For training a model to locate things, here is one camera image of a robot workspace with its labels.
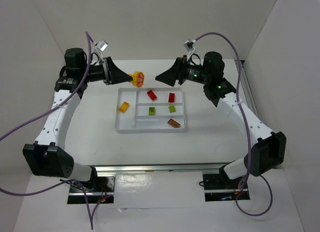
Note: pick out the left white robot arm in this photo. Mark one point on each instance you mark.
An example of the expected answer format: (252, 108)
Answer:
(46, 156)

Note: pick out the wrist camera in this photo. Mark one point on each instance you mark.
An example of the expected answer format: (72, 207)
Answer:
(190, 45)
(101, 46)

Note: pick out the white compartment tray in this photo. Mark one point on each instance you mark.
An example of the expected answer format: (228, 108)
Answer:
(146, 110)

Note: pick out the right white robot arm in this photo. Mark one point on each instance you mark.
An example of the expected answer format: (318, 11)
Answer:
(266, 148)

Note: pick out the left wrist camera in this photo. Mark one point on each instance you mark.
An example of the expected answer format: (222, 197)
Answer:
(101, 46)

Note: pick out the lime green lego brick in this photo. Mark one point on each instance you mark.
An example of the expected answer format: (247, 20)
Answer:
(151, 111)
(172, 109)

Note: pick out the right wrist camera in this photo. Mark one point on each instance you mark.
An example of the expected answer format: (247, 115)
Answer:
(190, 45)

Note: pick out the red lego brick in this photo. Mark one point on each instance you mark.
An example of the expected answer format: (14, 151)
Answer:
(171, 97)
(152, 95)

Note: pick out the brown lego brick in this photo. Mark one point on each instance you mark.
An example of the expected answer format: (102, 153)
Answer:
(173, 123)

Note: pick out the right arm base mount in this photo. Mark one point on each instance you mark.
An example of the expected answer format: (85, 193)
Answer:
(218, 187)

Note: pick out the aluminium front rail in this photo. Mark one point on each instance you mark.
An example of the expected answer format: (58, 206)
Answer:
(158, 167)

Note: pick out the yellow lego brick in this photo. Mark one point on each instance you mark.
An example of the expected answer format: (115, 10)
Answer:
(137, 79)
(123, 107)

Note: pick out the aluminium side rail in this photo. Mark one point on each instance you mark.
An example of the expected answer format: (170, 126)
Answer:
(246, 87)

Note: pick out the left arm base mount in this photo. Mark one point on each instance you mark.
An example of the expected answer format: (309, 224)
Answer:
(102, 190)

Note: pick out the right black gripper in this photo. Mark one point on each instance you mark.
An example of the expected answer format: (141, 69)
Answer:
(182, 71)

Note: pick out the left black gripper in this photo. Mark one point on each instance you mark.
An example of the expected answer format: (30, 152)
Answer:
(108, 70)

